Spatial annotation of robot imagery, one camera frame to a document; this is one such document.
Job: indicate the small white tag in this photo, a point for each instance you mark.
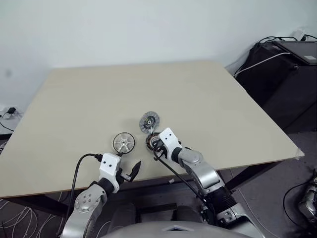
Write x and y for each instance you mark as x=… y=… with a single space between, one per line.
x=171 y=181

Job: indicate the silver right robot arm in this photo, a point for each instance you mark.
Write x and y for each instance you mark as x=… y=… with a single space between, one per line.
x=198 y=158

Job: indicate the black box with silver clip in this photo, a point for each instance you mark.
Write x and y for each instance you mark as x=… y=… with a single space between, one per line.
x=206 y=215

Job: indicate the black cabinet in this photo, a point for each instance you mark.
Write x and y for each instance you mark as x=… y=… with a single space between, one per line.
x=284 y=94

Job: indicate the grey robot torso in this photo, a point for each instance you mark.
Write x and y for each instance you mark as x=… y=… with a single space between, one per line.
x=173 y=231

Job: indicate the round motor lid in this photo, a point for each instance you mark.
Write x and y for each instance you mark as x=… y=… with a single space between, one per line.
x=148 y=121

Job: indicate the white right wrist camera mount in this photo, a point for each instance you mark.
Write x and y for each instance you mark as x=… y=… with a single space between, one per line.
x=168 y=138

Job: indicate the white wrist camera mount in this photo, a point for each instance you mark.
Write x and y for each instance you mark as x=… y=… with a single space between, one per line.
x=168 y=138
x=109 y=163

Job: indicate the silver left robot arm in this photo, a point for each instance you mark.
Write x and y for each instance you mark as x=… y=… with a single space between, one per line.
x=85 y=203

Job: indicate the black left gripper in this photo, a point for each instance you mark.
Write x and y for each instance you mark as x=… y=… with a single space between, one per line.
x=121 y=177

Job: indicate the silver spoked rotor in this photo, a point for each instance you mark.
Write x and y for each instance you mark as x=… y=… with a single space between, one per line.
x=123 y=143

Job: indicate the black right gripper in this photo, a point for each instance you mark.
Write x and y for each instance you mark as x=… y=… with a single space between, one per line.
x=159 y=151

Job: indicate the silver machine part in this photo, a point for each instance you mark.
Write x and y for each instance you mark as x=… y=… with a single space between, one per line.
x=307 y=203

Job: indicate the flat black device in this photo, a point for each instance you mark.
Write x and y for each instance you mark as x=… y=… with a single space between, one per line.
x=297 y=52

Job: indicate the dark table frame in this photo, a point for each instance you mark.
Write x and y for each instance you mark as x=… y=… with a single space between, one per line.
x=250 y=174

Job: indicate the white power strip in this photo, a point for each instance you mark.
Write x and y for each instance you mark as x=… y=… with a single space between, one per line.
x=17 y=114

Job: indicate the black power adapter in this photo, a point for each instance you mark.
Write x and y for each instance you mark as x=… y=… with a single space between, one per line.
x=11 y=110

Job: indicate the dark rounded shape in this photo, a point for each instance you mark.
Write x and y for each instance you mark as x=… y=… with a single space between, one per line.
x=185 y=213
x=123 y=214

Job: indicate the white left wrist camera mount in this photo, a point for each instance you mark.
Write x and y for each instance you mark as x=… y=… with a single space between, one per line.
x=109 y=163

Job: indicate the white plug block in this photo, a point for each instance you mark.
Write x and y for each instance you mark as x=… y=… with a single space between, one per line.
x=301 y=33

